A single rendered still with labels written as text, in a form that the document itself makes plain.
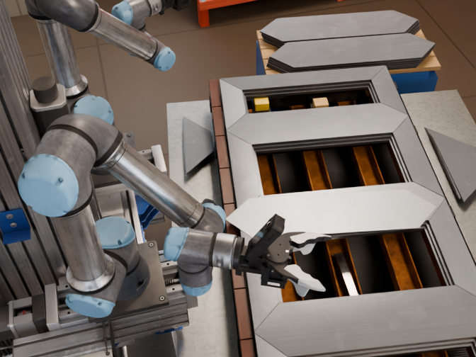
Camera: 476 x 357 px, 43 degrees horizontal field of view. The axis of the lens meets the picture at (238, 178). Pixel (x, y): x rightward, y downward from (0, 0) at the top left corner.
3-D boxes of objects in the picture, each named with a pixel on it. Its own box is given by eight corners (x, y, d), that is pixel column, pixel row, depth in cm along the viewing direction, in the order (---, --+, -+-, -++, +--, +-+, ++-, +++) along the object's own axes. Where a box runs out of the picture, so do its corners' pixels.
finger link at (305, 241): (321, 244, 138) (286, 256, 135) (324, 224, 135) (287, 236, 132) (329, 253, 136) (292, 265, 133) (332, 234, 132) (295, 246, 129)
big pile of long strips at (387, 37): (414, 18, 306) (416, 8, 302) (440, 66, 279) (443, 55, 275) (256, 30, 301) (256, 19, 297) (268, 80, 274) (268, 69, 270)
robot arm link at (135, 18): (112, 25, 199) (108, 1, 193) (140, 12, 204) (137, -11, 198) (125, 35, 195) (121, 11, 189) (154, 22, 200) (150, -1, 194)
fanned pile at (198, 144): (210, 114, 276) (209, 108, 273) (217, 178, 249) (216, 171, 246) (182, 117, 275) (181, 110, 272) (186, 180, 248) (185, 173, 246)
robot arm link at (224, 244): (219, 225, 132) (211, 252, 126) (240, 228, 132) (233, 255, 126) (219, 249, 137) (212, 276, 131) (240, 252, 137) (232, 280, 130)
